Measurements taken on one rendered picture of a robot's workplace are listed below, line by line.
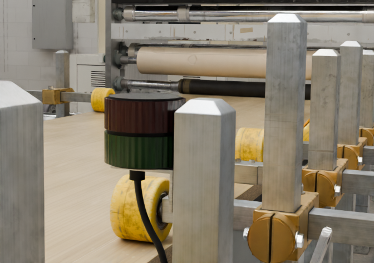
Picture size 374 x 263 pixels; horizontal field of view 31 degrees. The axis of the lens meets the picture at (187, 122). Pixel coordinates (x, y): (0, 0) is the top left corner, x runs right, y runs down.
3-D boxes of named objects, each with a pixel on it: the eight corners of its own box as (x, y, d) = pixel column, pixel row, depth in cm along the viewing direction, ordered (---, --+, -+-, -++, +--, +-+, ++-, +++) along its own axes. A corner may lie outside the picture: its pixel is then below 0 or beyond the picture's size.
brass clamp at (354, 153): (369, 164, 127) (370, 137, 126) (360, 177, 114) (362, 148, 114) (336, 161, 129) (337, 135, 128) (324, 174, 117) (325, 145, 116)
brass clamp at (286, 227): (322, 233, 81) (324, 192, 80) (299, 268, 68) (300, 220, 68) (272, 227, 83) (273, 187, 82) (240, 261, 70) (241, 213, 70)
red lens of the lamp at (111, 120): (197, 125, 52) (197, 97, 51) (166, 135, 46) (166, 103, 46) (126, 120, 54) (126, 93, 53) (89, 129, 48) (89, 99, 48)
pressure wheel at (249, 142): (259, 162, 124) (267, 177, 131) (266, 122, 127) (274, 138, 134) (228, 159, 126) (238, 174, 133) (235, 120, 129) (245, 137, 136)
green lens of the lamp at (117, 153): (196, 157, 52) (196, 129, 52) (166, 171, 46) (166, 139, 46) (126, 151, 54) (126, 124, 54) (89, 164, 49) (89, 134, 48)
